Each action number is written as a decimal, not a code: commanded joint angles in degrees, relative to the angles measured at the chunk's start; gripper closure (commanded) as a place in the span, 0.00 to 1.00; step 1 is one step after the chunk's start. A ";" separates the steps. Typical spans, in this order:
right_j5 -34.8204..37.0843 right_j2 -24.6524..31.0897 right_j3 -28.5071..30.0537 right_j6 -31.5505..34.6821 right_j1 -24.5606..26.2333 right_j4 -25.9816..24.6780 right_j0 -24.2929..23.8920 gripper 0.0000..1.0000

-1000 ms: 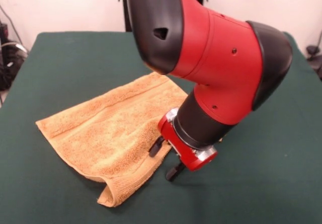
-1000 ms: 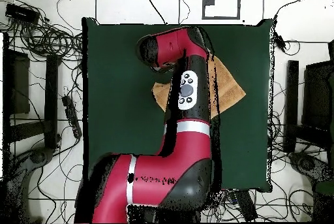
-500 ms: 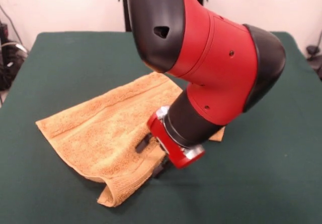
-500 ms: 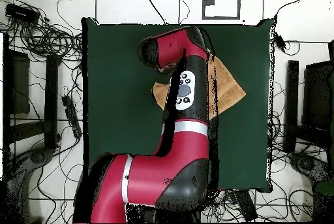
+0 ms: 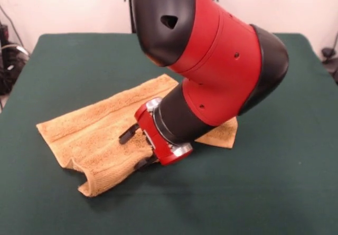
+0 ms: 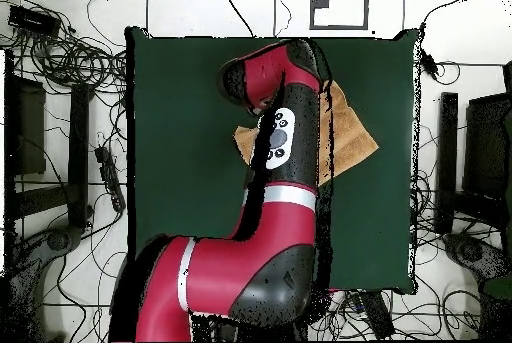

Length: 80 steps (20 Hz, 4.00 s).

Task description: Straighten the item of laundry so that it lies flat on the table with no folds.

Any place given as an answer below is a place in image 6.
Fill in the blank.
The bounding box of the dark cabinet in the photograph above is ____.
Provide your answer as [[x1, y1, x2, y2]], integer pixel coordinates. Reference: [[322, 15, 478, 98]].
[[461, 92, 512, 200]]

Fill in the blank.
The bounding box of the dark brown box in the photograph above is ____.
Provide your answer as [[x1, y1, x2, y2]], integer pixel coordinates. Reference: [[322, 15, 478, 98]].
[[14, 75, 48, 176]]

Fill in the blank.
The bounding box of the dark green tablecloth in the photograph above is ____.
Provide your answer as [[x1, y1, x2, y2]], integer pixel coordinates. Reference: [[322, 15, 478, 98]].
[[124, 25, 421, 297]]

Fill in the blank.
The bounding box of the grey stand foot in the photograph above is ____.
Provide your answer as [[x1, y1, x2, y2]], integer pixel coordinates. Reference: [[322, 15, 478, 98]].
[[441, 232, 511, 280], [7, 225, 85, 342]]

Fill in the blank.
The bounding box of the black electronics box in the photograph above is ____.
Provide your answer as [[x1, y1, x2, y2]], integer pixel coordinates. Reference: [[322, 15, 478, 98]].
[[7, 4, 62, 38]]

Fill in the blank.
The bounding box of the black upright bar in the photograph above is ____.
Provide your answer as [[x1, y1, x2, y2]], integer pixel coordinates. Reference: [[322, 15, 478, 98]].
[[67, 83, 91, 228], [434, 91, 460, 235]]

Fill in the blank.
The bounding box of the orange terry towel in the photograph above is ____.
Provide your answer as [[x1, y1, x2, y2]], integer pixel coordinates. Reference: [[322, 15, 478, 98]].
[[232, 79, 380, 186]]

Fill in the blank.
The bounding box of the black power adapter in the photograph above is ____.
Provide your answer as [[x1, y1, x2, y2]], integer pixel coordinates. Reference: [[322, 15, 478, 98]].
[[419, 48, 440, 82]]

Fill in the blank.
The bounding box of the tangled black cable bundle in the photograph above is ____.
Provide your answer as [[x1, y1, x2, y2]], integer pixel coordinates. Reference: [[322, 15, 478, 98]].
[[0, 0, 129, 96]]

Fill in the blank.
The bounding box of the black power strip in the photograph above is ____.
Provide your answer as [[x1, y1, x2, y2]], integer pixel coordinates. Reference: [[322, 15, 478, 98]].
[[94, 145, 127, 214], [356, 289, 397, 340]]

